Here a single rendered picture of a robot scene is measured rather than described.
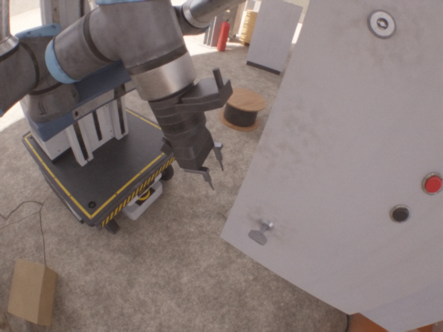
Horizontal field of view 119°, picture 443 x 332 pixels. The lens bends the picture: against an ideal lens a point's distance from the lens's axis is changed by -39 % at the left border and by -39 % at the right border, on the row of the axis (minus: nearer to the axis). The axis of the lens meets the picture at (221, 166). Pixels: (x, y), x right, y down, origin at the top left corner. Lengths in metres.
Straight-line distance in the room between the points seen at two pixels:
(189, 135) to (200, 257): 0.92
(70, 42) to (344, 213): 0.44
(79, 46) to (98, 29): 0.04
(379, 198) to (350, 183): 0.04
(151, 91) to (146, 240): 1.01
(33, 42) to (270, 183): 0.64
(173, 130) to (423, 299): 0.59
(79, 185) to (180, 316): 0.78
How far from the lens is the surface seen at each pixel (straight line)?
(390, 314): 0.62
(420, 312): 0.61
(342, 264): 0.41
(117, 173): 1.07
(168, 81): 0.28
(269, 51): 3.45
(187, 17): 0.94
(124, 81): 0.84
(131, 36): 0.27
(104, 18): 0.29
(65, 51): 0.34
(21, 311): 1.24
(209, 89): 0.28
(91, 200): 1.01
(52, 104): 0.70
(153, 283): 1.14
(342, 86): 0.22
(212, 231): 1.24
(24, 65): 0.60
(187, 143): 0.33
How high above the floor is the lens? 1.11
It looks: 46 degrees down
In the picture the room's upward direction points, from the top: 15 degrees clockwise
